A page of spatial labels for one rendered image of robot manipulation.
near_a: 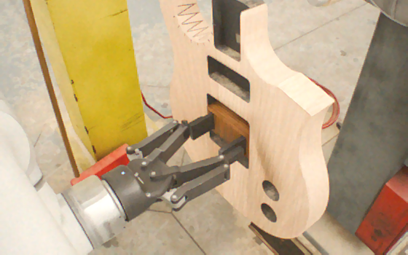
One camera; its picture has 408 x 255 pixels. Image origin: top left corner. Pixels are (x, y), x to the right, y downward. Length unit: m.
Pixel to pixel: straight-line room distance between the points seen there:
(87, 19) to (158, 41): 1.15
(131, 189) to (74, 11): 0.91
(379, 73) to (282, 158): 0.50
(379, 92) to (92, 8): 0.92
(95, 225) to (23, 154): 0.14
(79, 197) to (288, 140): 0.28
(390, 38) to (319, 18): 1.87
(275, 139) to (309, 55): 1.92
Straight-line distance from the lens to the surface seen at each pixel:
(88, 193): 0.54
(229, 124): 0.63
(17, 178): 0.35
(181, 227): 1.69
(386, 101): 1.04
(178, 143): 0.64
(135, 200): 0.55
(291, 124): 0.52
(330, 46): 2.58
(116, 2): 1.43
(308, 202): 0.58
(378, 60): 1.00
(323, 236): 1.40
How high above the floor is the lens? 1.50
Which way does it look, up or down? 49 degrees down
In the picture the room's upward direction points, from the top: straight up
